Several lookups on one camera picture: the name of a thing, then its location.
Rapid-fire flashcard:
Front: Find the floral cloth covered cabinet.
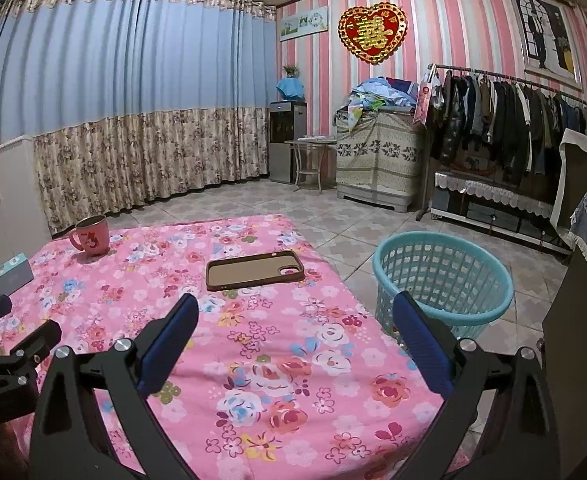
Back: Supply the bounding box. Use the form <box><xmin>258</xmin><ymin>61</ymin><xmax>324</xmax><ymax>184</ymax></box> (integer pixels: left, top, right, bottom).
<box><xmin>334</xmin><ymin>110</ymin><xmax>427</xmax><ymax>211</ymax></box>

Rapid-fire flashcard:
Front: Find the framed silhouette picture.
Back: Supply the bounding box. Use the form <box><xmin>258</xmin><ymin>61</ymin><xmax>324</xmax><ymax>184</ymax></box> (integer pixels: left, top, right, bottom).
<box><xmin>506</xmin><ymin>0</ymin><xmax>584</xmax><ymax>92</ymax></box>

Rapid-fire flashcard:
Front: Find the metal clothes rack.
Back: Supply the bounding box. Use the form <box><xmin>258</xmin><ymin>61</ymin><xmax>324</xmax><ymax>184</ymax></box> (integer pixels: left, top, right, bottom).
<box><xmin>416</xmin><ymin>62</ymin><xmax>587</xmax><ymax>223</ymax></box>

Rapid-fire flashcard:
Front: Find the pile of clothes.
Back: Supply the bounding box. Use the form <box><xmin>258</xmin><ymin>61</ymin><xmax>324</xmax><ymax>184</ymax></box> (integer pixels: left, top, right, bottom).
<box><xmin>346</xmin><ymin>76</ymin><xmax>419</xmax><ymax>121</ymax></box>

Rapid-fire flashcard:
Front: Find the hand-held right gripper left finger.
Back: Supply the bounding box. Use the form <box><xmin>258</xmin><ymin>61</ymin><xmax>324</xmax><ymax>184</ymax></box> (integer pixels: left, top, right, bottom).
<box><xmin>27</xmin><ymin>292</ymin><xmax>200</xmax><ymax>480</ymax></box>

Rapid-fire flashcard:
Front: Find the brown phone case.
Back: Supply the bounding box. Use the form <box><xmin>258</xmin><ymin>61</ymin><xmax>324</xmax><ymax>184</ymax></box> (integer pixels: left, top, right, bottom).
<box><xmin>206</xmin><ymin>250</ymin><xmax>306</xmax><ymax>292</ymax></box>

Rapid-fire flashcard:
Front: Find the small metal table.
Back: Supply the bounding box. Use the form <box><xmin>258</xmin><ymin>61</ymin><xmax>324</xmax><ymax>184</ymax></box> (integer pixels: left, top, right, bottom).
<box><xmin>287</xmin><ymin>136</ymin><xmax>338</xmax><ymax>193</ymax></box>

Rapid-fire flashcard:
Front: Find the row of hanging clothes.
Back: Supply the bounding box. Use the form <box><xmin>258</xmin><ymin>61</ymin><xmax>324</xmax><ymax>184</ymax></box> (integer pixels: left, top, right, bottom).
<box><xmin>428</xmin><ymin>71</ymin><xmax>587</xmax><ymax>186</ymax></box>

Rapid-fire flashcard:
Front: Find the white fringed cloth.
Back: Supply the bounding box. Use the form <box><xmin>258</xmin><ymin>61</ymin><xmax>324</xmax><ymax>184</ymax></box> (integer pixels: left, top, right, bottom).
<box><xmin>553</xmin><ymin>127</ymin><xmax>587</xmax><ymax>256</ymax></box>

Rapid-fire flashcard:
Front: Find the teal plastic basket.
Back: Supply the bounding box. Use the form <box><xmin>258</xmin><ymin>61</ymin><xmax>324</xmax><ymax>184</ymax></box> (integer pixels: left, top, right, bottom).
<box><xmin>373</xmin><ymin>231</ymin><xmax>514</xmax><ymax>341</ymax></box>

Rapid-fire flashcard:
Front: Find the grey water dispenser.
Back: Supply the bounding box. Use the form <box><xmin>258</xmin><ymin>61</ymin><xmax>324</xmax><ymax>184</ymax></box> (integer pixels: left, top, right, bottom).
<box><xmin>268</xmin><ymin>101</ymin><xmax>308</xmax><ymax>184</ymax></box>

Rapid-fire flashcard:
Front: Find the teal white tissue box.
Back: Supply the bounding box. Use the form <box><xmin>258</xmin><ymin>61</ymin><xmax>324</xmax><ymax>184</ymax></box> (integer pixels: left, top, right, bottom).
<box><xmin>0</xmin><ymin>253</ymin><xmax>34</xmax><ymax>292</ymax></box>

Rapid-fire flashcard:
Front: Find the pink white hanging bag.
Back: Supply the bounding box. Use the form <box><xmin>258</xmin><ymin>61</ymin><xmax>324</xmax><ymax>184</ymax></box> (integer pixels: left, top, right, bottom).
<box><xmin>413</xmin><ymin>70</ymin><xmax>441</xmax><ymax>126</ymax></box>

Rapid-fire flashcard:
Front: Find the blue floral curtain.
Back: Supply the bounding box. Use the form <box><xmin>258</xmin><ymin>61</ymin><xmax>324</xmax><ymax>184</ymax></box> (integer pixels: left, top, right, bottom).
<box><xmin>0</xmin><ymin>0</ymin><xmax>278</xmax><ymax>233</ymax></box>

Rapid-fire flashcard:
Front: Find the pink mug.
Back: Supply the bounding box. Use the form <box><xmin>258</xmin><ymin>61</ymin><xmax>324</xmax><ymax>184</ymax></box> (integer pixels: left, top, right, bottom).
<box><xmin>68</xmin><ymin>215</ymin><xmax>110</xmax><ymax>257</ymax></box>

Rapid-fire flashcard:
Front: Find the white lace cloth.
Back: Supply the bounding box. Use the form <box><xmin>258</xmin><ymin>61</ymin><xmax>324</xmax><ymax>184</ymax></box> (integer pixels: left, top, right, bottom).
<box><xmin>433</xmin><ymin>170</ymin><xmax>559</xmax><ymax>218</ymax></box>

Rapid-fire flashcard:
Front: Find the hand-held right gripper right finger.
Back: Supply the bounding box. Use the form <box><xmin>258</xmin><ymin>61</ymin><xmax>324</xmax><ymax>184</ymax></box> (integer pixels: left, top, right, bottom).
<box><xmin>392</xmin><ymin>291</ymin><xmax>561</xmax><ymax>480</ymax></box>

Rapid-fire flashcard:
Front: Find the brown wooden cabinet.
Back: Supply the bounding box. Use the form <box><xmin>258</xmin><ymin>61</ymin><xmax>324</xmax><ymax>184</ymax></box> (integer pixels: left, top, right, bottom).
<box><xmin>541</xmin><ymin>247</ymin><xmax>587</xmax><ymax>480</ymax></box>

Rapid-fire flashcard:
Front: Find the landscape wall picture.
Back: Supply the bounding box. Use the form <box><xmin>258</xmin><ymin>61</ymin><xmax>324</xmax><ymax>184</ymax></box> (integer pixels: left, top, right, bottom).
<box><xmin>279</xmin><ymin>6</ymin><xmax>330</xmax><ymax>42</ymax></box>

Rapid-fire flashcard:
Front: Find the pink floral blanket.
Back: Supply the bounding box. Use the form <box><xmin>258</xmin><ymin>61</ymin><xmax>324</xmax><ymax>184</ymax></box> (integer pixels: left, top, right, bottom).
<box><xmin>0</xmin><ymin>214</ymin><xmax>449</xmax><ymax>480</ymax></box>

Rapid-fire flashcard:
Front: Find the red heart wall decoration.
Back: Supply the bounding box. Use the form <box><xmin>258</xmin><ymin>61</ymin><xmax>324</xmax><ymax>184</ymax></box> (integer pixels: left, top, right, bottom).
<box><xmin>337</xmin><ymin>2</ymin><xmax>408</xmax><ymax>65</ymax></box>

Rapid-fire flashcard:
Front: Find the black low cabinet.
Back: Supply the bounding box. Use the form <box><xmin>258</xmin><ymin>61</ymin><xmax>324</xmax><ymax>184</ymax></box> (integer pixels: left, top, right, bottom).
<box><xmin>431</xmin><ymin>180</ymin><xmax>574</xmax><ymax>256</ymax></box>

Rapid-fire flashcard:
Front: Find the white cabinet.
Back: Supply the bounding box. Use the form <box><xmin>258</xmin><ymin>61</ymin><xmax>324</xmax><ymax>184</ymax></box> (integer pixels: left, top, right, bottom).
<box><xmin>0</xmin><ymin>135</ymin><xmax>54</xmax><ymax>286</ymax></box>

